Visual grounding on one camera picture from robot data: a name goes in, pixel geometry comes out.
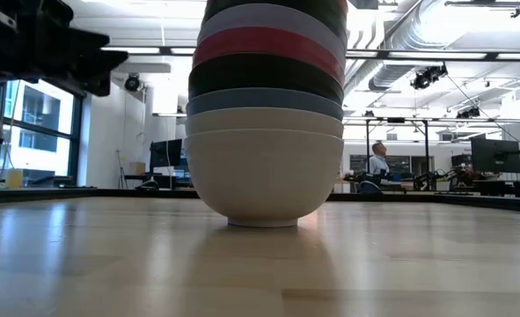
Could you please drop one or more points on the black bowl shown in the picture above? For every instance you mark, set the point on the black bowl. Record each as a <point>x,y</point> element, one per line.
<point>325,9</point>
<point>264,70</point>

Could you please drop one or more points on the black dome camera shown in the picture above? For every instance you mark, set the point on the black dome camera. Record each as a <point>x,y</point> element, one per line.
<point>132,83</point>

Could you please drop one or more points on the blue bowl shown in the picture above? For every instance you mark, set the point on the blue bowl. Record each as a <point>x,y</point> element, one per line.
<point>264,97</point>

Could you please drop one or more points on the long ceiling light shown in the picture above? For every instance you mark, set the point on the long ceiling light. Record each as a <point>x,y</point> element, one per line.
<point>437,55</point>
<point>154,50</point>

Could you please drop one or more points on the black ceiling spotlights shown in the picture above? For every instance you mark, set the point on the black ceiling spotlights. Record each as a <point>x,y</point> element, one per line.
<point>426,77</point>

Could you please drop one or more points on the white bowl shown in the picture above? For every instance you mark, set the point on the white bowl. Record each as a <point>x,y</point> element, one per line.
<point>264,118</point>
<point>264,176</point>

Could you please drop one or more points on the person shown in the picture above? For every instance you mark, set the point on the person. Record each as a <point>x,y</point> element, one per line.
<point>378,163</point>

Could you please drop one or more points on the black metal stand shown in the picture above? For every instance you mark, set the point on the black metal stand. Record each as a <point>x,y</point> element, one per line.
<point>368,149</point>

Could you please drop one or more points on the window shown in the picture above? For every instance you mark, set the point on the window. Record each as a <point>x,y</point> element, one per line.
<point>39,110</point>

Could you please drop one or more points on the cardboard box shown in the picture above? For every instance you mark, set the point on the cardboard box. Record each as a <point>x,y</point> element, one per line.
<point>137,168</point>

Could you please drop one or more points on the silver ventilation duct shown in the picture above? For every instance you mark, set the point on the silver ventilation duct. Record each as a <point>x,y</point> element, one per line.
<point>396,44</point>

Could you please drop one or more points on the yellow box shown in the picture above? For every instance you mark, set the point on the yellow box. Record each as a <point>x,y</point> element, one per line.
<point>14,178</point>

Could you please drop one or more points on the lavender bowl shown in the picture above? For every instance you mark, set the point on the lavender bowl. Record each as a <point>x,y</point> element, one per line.
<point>268,15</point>

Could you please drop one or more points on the black monitor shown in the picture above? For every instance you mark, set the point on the black monitor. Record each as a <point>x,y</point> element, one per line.
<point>495,155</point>
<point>166,153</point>

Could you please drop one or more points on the magenta bowl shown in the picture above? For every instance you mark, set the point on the magenta bowl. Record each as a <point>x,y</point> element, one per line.
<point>264,39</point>

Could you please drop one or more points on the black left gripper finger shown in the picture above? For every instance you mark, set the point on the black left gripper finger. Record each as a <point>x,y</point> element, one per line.
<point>101,68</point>
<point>90,40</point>

